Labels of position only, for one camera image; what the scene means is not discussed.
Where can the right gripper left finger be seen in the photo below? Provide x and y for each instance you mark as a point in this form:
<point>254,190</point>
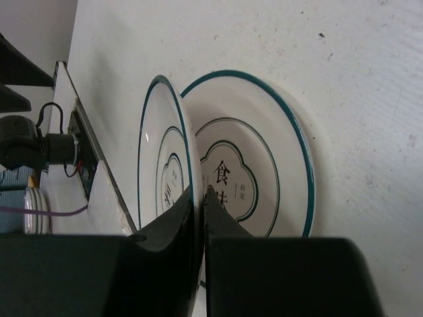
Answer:
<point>149,273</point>

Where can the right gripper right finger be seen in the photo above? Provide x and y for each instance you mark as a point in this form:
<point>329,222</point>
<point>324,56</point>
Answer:
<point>252,276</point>

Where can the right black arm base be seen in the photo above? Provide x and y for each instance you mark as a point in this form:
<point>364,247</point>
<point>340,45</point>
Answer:
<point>71,148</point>

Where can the white green-rimmed plate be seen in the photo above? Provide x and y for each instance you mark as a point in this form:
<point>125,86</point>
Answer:
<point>253,153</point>
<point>168,159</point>

